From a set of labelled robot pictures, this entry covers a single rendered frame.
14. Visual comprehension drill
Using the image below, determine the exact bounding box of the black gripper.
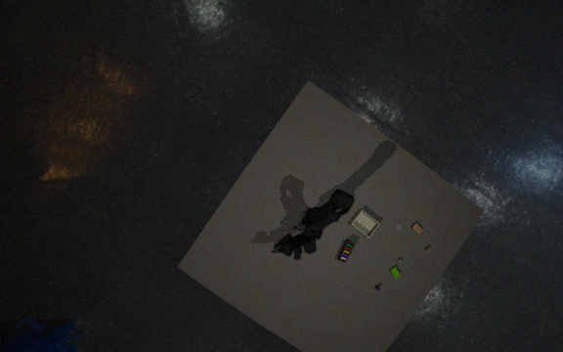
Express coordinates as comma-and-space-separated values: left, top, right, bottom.
272, 234, 304, 257

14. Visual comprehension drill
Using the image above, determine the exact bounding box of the green block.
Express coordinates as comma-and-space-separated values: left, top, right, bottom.
390, 266, 401, 278

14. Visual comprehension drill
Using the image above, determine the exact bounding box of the beige rectangular tray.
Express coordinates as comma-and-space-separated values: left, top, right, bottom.
350, 209, 380, 238

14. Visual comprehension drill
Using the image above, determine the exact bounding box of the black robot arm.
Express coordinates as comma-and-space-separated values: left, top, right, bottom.
293, 189, 354, 260

